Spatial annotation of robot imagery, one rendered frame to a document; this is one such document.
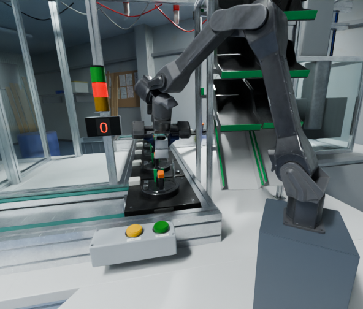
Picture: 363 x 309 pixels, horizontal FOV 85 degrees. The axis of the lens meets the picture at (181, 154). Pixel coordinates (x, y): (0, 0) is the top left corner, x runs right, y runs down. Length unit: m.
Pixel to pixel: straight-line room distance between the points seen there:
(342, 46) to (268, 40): 4.15
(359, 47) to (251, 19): 4.19
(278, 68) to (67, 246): 0.64
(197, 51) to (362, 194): 1.86
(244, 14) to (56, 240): 0.66
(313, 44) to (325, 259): 1.54
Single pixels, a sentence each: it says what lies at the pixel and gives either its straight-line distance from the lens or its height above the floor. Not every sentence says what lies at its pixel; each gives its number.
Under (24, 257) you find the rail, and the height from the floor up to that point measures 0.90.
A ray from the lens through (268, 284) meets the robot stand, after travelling 0.47.
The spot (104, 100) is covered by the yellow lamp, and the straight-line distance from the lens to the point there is 0.79.
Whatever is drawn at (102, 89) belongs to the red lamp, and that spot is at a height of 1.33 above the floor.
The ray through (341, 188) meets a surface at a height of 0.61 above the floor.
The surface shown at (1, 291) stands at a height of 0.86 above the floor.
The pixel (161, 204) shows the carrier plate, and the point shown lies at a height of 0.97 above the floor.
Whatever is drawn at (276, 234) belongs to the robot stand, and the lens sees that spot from 0.40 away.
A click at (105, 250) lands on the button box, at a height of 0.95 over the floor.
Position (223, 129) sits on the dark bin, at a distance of 0.66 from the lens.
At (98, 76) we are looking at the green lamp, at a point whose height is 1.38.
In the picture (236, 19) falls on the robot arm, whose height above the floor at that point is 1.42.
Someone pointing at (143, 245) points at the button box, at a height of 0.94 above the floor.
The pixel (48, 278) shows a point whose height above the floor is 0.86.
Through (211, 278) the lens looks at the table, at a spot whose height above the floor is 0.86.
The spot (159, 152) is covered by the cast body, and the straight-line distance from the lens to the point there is 0.66.
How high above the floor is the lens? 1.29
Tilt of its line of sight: 15 degrees down
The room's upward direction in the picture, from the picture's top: 2 degrees counter-clockwise
